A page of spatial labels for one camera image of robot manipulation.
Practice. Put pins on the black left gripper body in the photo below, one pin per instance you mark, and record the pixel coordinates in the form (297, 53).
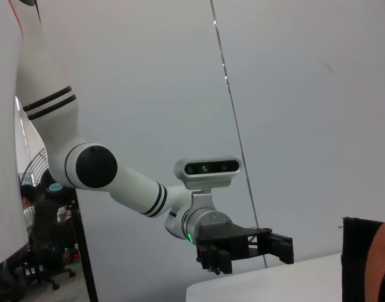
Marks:
(224, 236)

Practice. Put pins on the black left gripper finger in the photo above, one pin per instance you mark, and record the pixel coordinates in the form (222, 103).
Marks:
(277, 248)
(216, 259)

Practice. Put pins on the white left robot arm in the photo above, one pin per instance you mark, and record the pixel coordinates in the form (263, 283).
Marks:
(129, 185)

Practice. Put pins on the black stand pole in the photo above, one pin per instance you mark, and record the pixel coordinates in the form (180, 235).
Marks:
(85, 258)

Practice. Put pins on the black office chair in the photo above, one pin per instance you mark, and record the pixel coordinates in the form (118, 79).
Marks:
(49, 242)

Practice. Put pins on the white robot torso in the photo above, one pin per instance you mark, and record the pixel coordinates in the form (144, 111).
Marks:
(3, 157)

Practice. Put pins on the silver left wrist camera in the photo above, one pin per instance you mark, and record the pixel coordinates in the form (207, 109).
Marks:
(208, 171)

